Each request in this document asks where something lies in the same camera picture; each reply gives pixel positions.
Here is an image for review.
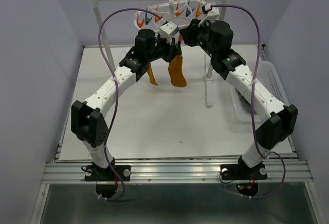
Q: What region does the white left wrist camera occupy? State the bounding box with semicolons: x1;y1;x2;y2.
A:
159;22;179;45

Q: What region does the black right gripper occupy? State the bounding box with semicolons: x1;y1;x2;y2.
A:
180;16;217;58

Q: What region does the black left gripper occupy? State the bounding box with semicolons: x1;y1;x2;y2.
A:
147;33;181;64

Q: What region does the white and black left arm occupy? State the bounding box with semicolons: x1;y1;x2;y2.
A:
71;24;181;181

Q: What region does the white clip hanger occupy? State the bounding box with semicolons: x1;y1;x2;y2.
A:
133;0;207;31

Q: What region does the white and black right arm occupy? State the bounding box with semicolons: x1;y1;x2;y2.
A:
180;18;298;181

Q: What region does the teal clothes peg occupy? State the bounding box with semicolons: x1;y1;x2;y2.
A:
185;1;194;17
144;12;153;25

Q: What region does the orange brown sock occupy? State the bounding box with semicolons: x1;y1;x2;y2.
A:
147;63;158;86

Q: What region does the grey sock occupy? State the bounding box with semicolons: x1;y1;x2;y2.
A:
237;92;251;114

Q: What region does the yellow clothes peg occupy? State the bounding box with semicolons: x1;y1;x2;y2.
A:
195;1;202;18

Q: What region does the teal clothes peg right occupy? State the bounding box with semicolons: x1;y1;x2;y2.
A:
185;1;194;17

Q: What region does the white plastic basket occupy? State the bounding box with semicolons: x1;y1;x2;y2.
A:
229;61;289;123

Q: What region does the aluminium mounting rail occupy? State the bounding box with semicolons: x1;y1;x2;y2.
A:
31;157;326;223

